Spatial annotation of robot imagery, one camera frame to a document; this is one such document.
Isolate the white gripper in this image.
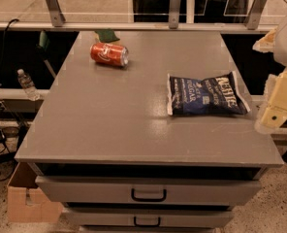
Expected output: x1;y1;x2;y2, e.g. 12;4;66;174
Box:
252;16;287;134

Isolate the red coke can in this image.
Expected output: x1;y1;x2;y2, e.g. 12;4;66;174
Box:
90;42;128;67

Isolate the blue kettle chips bag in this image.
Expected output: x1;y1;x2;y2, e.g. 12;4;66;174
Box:
167;71;250;116

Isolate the green object behind table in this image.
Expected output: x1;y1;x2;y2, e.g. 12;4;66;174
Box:
95;29;119;43

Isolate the grey drawer cabinet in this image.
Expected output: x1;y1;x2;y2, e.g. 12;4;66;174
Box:
16;31;282;233

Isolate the grey drawer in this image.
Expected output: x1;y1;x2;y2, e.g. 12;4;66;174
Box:
63;208;233;228
36;176;261;206

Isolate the top grey drawer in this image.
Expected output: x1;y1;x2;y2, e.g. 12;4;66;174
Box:
36;176;261;206

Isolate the clear plastic water bottle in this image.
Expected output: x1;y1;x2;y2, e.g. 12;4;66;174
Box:
17;69;40;101

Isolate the brown cardboard box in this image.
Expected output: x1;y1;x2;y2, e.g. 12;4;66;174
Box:
7;163;62;223

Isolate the right metal bracket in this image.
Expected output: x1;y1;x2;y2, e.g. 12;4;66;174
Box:
244;0;268;30

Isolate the metal bracket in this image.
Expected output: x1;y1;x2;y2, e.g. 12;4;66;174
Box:
46;0;65;27
244;0;268;30
168;0;181;29

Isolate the middle metal bracket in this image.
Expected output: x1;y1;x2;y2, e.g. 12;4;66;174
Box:
168;0;181;29

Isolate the left metal bracket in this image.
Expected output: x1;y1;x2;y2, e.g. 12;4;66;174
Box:
46;0;65;27

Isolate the black cable on left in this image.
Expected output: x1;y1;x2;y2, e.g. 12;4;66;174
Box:
0;17;20;112

